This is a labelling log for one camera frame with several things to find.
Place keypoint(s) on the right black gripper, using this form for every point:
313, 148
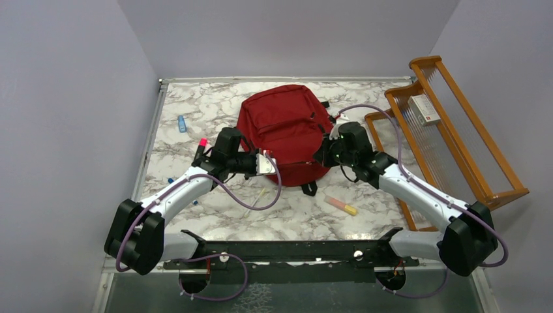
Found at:
323, 154

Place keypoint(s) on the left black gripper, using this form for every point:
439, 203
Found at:
253, 153

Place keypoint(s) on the red backpack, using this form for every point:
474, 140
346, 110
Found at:
290, 122

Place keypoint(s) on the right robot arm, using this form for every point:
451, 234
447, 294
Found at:
466, 235

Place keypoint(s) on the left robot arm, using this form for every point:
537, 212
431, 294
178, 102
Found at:
160, 216

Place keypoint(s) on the pink black highlighter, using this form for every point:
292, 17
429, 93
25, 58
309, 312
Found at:
201, 148

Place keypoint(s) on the light blue highlighter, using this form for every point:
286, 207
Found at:
181, 124

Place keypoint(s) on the blue capped pen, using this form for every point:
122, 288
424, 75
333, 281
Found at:
171, 180

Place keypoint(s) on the white red small box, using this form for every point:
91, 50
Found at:
423, 110

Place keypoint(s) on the orange wooden rack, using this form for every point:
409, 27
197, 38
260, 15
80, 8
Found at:
458, 155

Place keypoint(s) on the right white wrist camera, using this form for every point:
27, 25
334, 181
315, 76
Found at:
339, 120

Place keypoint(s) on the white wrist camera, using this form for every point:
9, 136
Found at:
339, 120
265, 165

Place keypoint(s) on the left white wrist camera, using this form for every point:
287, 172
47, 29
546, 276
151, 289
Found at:
265, 165

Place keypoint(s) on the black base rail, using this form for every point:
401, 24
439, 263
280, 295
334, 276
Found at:
199, 261

